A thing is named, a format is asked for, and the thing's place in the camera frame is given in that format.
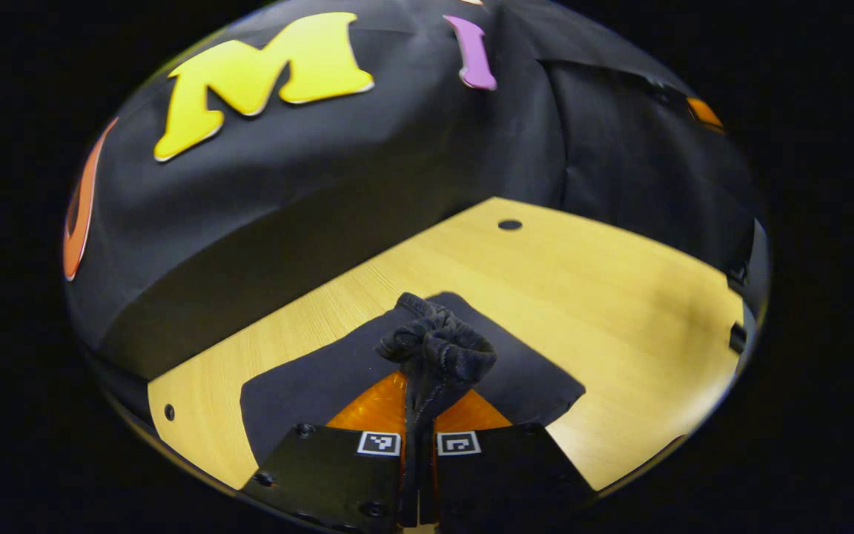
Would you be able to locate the dark grey jeans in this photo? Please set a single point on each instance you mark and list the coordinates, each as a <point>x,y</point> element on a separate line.
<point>308,386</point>

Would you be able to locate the small black object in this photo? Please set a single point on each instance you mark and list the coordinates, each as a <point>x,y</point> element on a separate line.
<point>737,338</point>

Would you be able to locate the black backdrop cloth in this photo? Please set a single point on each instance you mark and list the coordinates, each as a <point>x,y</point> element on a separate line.
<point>397,148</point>

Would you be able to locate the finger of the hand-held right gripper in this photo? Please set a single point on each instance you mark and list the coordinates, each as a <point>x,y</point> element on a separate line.
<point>704,113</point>

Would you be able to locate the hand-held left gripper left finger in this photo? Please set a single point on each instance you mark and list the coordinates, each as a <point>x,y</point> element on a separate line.
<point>323,475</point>

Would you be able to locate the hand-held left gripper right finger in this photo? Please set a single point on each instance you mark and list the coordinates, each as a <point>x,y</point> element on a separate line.
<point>508,475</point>

